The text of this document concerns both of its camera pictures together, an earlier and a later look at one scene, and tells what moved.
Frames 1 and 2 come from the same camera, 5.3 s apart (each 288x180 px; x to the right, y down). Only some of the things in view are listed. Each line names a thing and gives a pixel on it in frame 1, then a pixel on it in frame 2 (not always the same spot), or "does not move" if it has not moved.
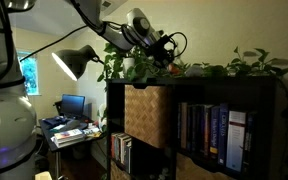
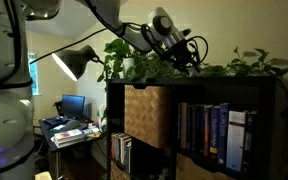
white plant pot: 127,63 does not move
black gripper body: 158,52 -> 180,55
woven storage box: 147,114 does not move
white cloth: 194,71 does not move
